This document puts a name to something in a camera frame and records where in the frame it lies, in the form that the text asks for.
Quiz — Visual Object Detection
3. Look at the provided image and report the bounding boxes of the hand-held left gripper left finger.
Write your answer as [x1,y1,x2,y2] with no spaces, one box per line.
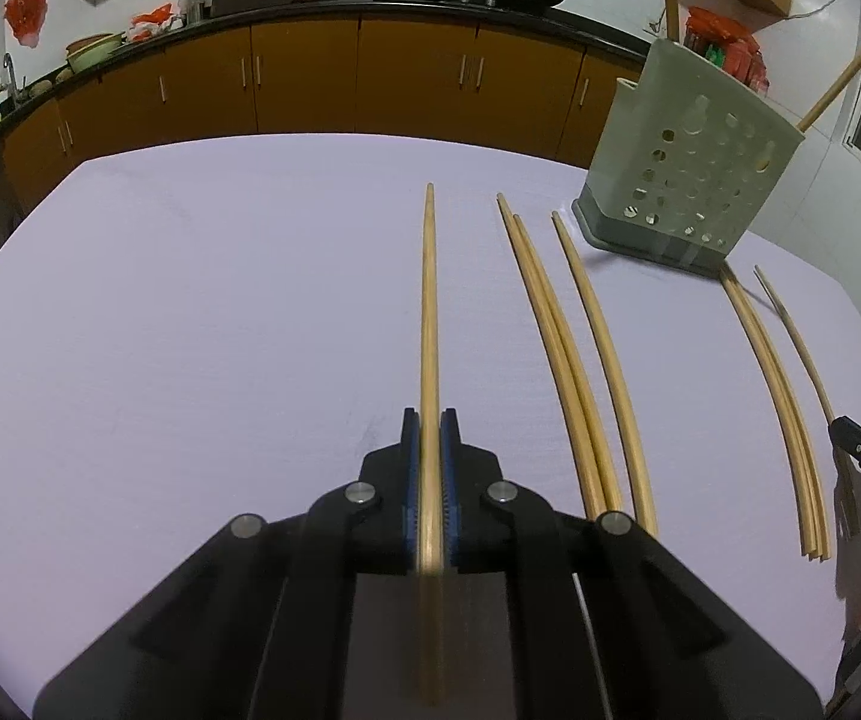
[32,406,423,720]

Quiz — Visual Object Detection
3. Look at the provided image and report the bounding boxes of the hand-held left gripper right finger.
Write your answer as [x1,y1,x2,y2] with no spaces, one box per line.
[439,406,826,720]

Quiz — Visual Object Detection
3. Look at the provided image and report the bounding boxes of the grey perforated chopstick holder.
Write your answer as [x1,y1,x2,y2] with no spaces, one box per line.
[572,37,806,277]

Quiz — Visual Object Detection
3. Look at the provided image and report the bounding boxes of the brown lower kitchen cabinets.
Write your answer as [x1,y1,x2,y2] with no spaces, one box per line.
[0,4,652,188]

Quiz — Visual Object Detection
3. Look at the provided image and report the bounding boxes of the cluster of condiment bottles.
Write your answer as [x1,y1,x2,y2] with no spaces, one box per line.
[686,34,770,95]

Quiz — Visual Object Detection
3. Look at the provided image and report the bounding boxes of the red bag over bottles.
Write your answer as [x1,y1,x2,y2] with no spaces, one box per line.
[685,5,763,53]

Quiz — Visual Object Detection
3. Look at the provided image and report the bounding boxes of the black countertop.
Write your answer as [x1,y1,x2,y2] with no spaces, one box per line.
[0,0,652,166]

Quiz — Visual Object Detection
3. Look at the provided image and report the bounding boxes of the red and white plastic bag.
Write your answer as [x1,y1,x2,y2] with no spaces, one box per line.
[128,3,184,43]

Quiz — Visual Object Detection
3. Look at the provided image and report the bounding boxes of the green basin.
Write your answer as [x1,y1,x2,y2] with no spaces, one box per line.
[65,33,124,75]

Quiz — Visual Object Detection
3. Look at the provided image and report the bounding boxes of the metal faucet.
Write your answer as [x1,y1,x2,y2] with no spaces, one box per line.
[2,52,27,103]

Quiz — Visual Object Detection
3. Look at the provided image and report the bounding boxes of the hanging red plastic bag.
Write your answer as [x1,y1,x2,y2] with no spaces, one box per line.
[4,0,51,47]

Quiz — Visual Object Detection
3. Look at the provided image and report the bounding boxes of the white wall cable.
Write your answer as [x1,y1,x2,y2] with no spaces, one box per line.
[644,0,861,40]

